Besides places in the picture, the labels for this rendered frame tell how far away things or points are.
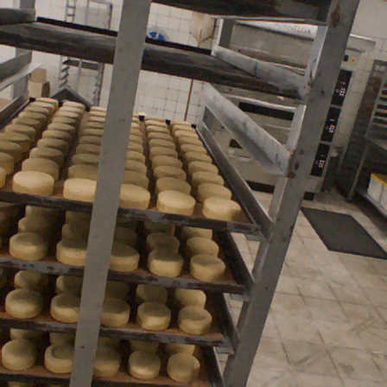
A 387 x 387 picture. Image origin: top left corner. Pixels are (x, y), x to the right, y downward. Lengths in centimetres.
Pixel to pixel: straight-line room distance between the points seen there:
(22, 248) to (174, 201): 21
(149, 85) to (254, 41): 168
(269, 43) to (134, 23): 508
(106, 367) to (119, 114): 38
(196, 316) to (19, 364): 26
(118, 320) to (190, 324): 10
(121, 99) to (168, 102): 603
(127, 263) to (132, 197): 9
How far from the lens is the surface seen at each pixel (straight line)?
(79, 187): 61
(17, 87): 118
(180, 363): 78
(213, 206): 63
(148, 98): 658
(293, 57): 569
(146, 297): 75
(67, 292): 74
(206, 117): 119
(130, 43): 54
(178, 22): 650
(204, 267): 67
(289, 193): 61
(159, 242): 71
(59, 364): 75
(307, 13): 58
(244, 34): 556
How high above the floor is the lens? 172
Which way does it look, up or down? 20 degrees down
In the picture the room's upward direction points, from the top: 12 degrees clockwise
